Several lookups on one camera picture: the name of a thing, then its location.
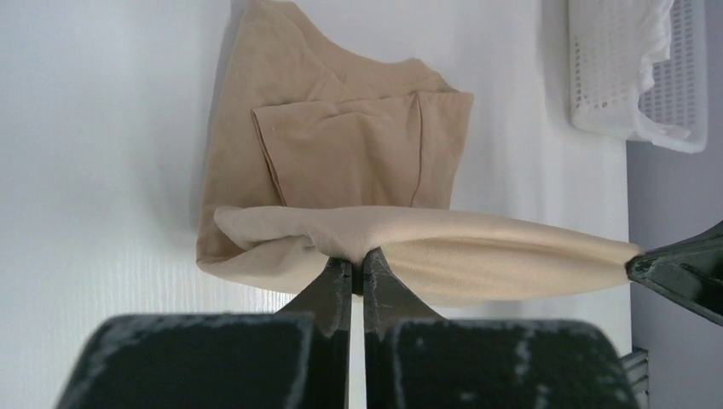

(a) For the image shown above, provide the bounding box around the white plastic basket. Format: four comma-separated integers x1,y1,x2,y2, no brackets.
568,0,709,153

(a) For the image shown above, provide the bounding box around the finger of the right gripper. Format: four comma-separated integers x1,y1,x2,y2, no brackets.
626,223,722,325

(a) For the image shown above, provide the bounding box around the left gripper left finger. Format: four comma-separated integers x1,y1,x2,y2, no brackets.
58,258,352,408

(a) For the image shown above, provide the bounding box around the crumpled white t shirt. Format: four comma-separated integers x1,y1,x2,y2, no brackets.
573,1,690,150

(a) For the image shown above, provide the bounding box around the beige t shirt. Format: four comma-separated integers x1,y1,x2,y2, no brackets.
196,1,640,306

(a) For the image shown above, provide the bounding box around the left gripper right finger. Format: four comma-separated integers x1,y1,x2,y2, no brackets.
362,249,638,408

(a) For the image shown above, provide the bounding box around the aluminium table edge rail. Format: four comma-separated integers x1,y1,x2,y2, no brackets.
620,347,650,409

